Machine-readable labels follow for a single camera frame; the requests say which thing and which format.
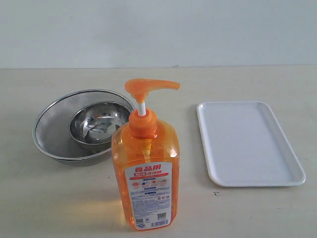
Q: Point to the orange pump soap bottle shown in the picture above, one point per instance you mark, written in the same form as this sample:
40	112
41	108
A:
146	159

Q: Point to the small stainless steel bowl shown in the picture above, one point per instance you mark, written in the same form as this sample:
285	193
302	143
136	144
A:
93	126

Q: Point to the steel mesh colander basket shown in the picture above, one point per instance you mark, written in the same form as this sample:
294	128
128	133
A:
51	131

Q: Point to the white rectangular plastic tray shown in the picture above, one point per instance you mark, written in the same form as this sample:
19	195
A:
245	146

